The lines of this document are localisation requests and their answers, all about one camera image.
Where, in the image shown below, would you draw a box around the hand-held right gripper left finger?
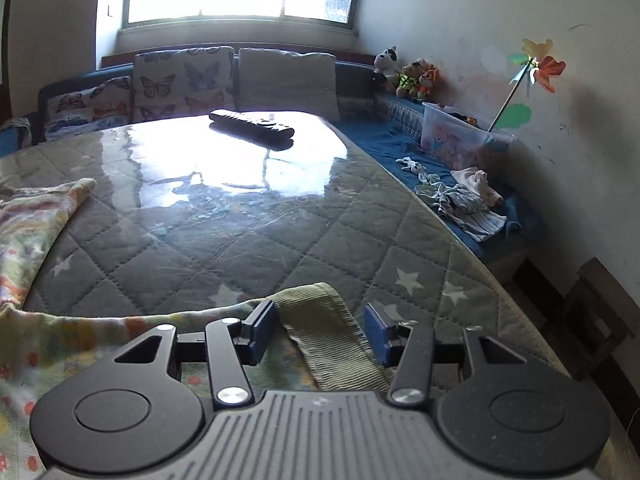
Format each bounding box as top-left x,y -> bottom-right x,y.
114,299 -> 281,410

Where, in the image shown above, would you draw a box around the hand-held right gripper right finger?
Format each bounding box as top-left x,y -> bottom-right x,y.
364,302 -> 528,406

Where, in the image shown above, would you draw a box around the colourful patterned children's pants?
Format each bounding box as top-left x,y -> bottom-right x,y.
0,177 -> 396,480

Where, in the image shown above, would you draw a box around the grey quilted star table cover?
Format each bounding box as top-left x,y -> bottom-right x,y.
0,112 -> 576,396

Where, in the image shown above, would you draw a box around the striped baby garment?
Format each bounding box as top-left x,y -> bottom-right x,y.
415,182 -> 508,243

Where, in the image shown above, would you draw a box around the small white cloth toy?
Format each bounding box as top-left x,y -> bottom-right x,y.
396,156 -> 441,183

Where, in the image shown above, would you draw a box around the pink and white baby garment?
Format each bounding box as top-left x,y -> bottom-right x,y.
450,167 -> 503,208

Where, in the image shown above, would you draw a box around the black remote control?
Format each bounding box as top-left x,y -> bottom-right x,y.
208,108 -> 296,147

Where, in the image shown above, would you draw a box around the clear plastic storage box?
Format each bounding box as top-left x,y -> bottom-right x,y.
421,101 -> 516,171

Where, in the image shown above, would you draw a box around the dark wooden stool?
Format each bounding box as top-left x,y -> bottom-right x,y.
560,257 -> 636,381

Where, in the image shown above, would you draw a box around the plain white cushion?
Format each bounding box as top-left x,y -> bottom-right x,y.
237,47 -> 341,121

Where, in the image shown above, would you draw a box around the brown bear plush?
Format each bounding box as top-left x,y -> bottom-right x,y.
396,60 -> 423,100

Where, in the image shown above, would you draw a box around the orange fox plush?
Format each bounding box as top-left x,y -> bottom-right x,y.
417,62 -> 443,102

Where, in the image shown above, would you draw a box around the large butterfly print cushion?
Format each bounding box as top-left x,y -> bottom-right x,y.
132,46 -> 237,123

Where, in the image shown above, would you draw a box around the black and white cow plush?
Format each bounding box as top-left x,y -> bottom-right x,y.
374,46 -> 398,86

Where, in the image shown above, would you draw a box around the low butterfly print cushion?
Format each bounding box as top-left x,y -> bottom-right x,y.
42,76 -> 135,142

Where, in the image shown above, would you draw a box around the colourful pinwheel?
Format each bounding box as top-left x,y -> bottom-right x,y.
487,37 -> 567,133

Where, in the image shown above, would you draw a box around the grey cloth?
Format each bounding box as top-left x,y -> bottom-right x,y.
0,117 -> 32,152

